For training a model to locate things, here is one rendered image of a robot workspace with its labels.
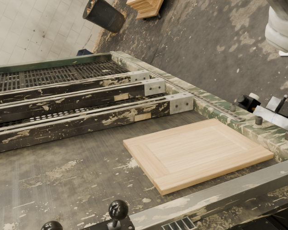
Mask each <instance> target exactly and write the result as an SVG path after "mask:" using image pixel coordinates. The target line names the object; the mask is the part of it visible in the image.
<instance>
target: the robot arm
mask: <svg viewBox="0 0 288 230"><path fill-rule="evenodd" d="M266 1H267V2H268V4H269V5H270V8H269V20H268V24H267V26H266V30H265V37H266V41H267V42H268V43H269V44H271V45H272V46H274V47H275V48H277V49H279V50H280V51H282V52H284V53H288V0H266Z"/></svg>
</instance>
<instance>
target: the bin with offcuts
mask: <svg viewBox="0 0 288 230"><path fill-rule="evenodd" d="M82 18H83V19H86V20H88V21H90V22H92V23H94V24H96V25H98V26H100V27H102V28H104V29H106V30H108V31H110V32H112V33H117V32H118V31H119V30H120V28H121V27H122V25H123V23H124V19H125V18H124V15H123V14H122V13H120V12H119V11H118V10H116V9H115V8H114V7H113V6H111V5H110V4H109V3H108V2H106V1H105V0H89V1H88V3H87V5H86V7H85V10H84V13H83V16H82Z"/></svg>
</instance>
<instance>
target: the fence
mask: <svg viewBox="0 0 288 230"><path fill-rule="evenodd" d="M287 185H288V160H287V161H284V162H281V163H278V164H275V165H272V166H270V167H267V168H264V169H261V170H258V171H256V172H252V173H249V174H247V175H244V176H241V177H239V178H235V179H232V180H230V181H227V182H224V183H221V184H218V185H216V186H213V187H210V188H207V189H204V190H201V191H199V192H196V193H192V194H190V195H187V196H184V197H182V198H179V199H175V200H173V201H170V202H167V203H165V204H161V205H159V206H156V207H153V208H150V209H147V210H144V211H142V212H139V213H136V214H133V215H130V216H129V217H130V219H131V221H132V223H133V225H134V227H135V230H161V226H163V225H165V224H168V223H170V222H173V221H176V220H179V219H181V218H184V217H186V216H188V218H189V219H190V220H191V222H196V221H198V220H201V219H203V218H206V217H208V216H211V215H213V214H216V213H218V212H221V211H223V210H226V209H229V208H231V207H234V206H236V205H239V204H241V203H243V202H246V201H248V200H251V199H254V198H256V197H259V196H261V195H264V194H266V193H269V192H271V191H274V190H276V189H279V188H281V187H284V186H287Z"/></svg>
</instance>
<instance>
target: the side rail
mask: <svg viewBox="0 0 288 230"><path fill-rule="evenodd" d="M104 60H111V54H110V53H108V52H106V53H98V54H90V55H82V56H75V57H64V58H56V59H48V60H40V61H32V62H25V63H14V64H6V65H0V74H2V73H12V72H19V71H26V70H34V69H41V68H50V67H58V66H65V65H72V64H79V63H89V62H97V61H104Z"/></svg>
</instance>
